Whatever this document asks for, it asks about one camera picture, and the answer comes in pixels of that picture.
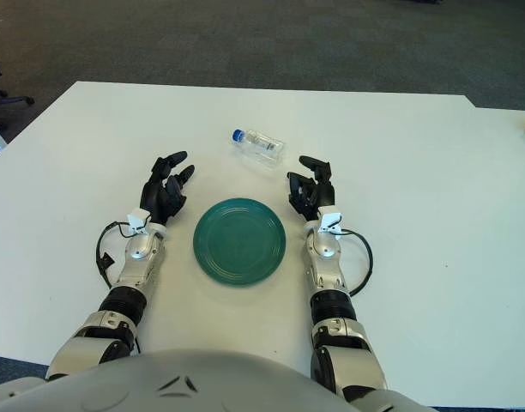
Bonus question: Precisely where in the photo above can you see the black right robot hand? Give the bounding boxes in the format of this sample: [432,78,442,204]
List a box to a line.
[287,155,336,222]

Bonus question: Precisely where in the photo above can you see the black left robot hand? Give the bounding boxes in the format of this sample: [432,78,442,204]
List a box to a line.
[139,149,196,227]

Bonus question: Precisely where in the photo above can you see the clear bottle with blue cap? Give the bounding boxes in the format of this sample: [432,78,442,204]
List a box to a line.
[231,128,287,171]

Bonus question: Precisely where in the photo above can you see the green round plate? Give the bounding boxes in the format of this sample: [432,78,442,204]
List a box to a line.
[193,197,287,288]

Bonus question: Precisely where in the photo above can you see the black office chair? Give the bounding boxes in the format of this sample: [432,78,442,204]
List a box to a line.
[0,46,35,130]

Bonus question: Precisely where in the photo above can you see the silver robot torso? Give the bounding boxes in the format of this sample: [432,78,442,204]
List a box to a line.
[0,348,439,412]

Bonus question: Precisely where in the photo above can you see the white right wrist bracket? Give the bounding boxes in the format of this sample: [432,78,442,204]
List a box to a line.
[317,205,345,235]

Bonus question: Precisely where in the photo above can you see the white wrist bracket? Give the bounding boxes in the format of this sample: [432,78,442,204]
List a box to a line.
[125,208,152,236]
[317,205,345,235]

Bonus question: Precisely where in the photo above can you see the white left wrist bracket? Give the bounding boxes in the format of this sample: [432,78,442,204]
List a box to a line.
[125,208,152,236]

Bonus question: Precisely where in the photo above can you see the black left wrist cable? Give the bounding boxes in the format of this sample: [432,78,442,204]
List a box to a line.
[94,221,133,288]

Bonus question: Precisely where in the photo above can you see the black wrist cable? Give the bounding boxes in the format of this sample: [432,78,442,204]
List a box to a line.
[94,221,133,288]
[341,229,374,297]

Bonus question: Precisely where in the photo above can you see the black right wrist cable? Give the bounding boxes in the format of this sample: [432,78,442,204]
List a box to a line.
[341,229,374,297]

